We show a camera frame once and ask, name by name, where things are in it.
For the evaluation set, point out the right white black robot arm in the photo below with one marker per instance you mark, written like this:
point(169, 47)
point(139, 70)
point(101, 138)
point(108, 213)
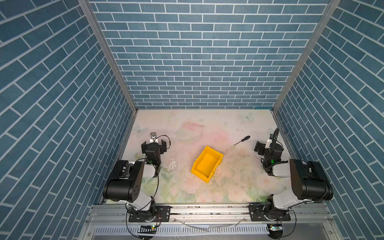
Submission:
point(309, 182)

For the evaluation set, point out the aluminium front rail frame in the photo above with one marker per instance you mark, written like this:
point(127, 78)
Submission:
point(309, 221)

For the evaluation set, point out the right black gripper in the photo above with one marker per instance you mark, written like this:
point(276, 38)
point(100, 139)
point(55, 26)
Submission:
point(262, 146)

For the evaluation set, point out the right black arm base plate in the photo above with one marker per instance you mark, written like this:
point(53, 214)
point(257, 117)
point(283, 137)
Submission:
point(262, 213)

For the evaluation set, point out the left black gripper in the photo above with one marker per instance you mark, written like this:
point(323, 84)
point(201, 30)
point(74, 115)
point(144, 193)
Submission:
point(162, 148)

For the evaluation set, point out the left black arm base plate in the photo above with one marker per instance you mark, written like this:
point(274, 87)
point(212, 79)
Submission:
point(161, 212)

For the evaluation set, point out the controller board with leds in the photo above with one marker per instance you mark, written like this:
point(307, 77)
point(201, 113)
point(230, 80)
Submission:
point(275, 227)
point(147, 230)

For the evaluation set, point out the right controller board with LEDs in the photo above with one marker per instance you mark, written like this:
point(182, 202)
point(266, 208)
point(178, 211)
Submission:
point(275, 227)

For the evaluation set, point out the clear zip tie on rail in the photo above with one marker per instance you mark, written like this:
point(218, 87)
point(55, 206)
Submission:
point(208, 228)

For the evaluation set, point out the black handled screwdriver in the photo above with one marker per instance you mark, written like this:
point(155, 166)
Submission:
point(242, 140)

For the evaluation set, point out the yellow plastic bin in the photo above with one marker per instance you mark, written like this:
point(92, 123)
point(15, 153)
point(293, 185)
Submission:
point(205, 165)

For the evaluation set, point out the left controller board with LEDs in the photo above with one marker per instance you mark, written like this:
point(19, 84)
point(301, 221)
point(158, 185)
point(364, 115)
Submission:
point(147, 230)

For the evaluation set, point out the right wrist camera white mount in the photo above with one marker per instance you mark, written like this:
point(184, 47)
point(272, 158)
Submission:
point(269, 141)

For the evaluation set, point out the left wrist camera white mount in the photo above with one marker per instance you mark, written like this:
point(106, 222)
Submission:
point(153, 137)

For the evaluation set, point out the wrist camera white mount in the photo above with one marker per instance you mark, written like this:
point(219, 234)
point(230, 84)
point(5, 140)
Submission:
point(153, 137)
point(269, 141)

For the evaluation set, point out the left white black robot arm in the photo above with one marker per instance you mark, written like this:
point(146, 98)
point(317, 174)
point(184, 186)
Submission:
point(125, 180)

